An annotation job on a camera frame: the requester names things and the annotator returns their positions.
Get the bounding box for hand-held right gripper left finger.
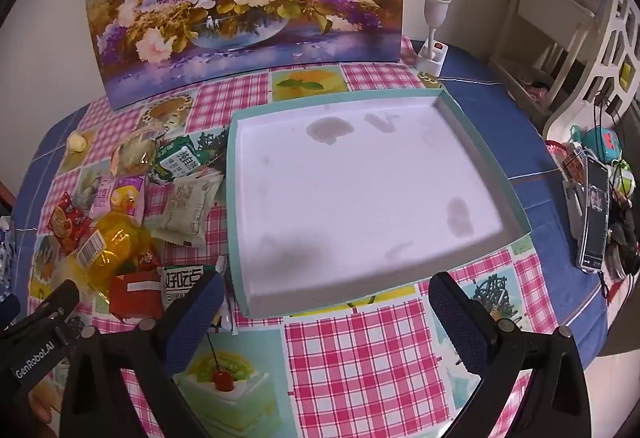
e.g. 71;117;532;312
59;269;227;438

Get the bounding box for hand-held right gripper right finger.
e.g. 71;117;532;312
429;271;593;438

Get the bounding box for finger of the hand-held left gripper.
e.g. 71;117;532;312
15;280;82;330

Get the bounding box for orange-red snack packet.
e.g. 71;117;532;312
109;268;168;319

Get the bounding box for yellow snack packet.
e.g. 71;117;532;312
65;213;156;299

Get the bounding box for beige snack packet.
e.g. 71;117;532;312
150;175;224;249

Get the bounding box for pink cake roll packet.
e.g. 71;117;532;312
95;175;147;223

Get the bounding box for teal-edged white cardboard box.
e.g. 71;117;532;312
226;88;532;319

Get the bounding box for green snack packet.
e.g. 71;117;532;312
147;135;211;183

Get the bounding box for clear yellow cake packet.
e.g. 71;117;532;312
111;130;162;179

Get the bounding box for white black-lettered snack packet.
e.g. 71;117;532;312
159;264;236;334

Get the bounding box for red chip packet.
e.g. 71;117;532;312
47;190;93;255

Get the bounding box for black smartphone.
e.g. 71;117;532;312
576;155;612;273

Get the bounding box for teal toy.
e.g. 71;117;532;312
581;127;622;165

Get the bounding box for white power socket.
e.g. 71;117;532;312
413;40;449;79

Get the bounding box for white wooden shelf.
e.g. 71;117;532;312
542;0;640;145

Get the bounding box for flower painting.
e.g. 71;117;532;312
82;0;406;111

